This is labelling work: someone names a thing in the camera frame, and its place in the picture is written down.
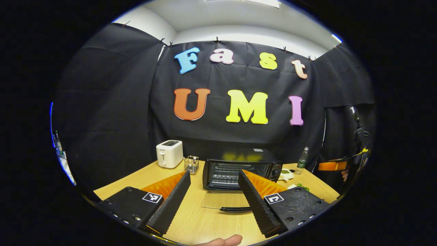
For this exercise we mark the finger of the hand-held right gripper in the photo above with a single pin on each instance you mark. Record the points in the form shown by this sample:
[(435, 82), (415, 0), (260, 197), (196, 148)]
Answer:
[(333, 166)]

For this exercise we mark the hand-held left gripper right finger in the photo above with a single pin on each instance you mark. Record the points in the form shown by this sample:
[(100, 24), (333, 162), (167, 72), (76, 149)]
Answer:
[(257, 205)]

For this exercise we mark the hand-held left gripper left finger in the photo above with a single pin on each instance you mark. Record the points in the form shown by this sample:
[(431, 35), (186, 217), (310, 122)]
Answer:
[(170, 201)]

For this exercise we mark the black electric oven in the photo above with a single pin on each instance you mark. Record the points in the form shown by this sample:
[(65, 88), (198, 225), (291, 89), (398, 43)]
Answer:
[(225, 174)]

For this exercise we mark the clear water bottle green label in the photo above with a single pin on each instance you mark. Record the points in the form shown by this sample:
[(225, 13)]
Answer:
[(301, 162)]

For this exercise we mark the white compartment dish with spices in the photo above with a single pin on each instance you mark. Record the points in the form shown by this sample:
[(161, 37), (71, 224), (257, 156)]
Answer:
[(286, 174)]

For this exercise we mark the clear square utensil holder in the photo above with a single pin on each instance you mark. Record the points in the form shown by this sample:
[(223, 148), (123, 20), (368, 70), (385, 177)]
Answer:
[(192, 164)]

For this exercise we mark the white toaster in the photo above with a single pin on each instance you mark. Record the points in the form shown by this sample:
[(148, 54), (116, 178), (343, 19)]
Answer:
[(169, 153)]

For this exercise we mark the small ceiling light strip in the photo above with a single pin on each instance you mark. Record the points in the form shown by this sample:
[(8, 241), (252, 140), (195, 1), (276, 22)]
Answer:
[(336, 38)]

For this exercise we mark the black backdrop cloth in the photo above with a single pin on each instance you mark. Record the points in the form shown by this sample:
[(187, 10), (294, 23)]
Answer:
[(119, 102)]

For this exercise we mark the green drink bottle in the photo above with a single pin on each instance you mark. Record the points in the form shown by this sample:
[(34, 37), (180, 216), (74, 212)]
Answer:
[(59, 145)]

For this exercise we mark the long ceiling light panel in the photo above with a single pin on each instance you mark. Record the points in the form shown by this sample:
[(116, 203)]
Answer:
[(249, 2)]

